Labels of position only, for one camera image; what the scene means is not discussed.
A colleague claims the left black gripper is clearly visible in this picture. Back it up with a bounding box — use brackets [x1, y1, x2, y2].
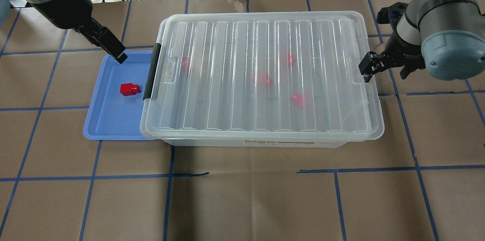
[34, 0, 128, 64]

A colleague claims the clear ribbed box lid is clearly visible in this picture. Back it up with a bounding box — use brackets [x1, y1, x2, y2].
[139, 11, 385, 142]

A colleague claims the blue plastic tray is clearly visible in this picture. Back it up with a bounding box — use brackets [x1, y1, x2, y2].
[83, 50, 152, 141]

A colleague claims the black box latch handle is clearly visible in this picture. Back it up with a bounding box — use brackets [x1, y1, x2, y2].
[143, 43, 162, 100]

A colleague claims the clear plastic storage box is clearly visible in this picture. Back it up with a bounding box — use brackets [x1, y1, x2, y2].
[139, 11, 385, 148]

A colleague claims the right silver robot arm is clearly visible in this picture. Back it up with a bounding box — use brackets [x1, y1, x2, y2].
[358, 0, 485, 83]

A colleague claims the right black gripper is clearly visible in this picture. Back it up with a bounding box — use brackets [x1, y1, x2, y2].
[358, 2, 426, 83]

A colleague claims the red block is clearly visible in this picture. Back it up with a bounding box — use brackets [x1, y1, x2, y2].
[119, 83, 141, 96]
[291, 92, 305, 110]
[252, 72, 272, 87]
[279, 53, 296, 69]
[181, 56, 192, 73]

